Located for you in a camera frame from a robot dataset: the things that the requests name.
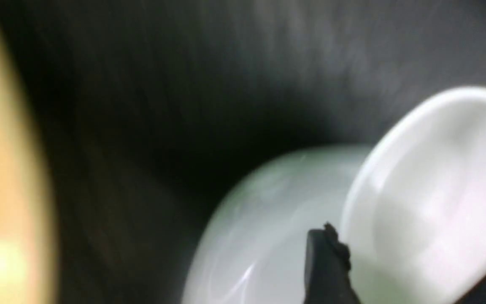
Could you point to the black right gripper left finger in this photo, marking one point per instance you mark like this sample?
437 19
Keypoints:
327 267

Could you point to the white square dish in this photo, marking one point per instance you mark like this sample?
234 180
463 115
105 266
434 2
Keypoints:
253 249

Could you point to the white ceramic soup spoon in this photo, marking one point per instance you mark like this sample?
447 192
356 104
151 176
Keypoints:
415 216

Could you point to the yellow noodle bowl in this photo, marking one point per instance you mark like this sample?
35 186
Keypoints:
28 245

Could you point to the black plastic serving tray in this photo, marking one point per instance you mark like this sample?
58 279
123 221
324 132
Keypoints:
149 111

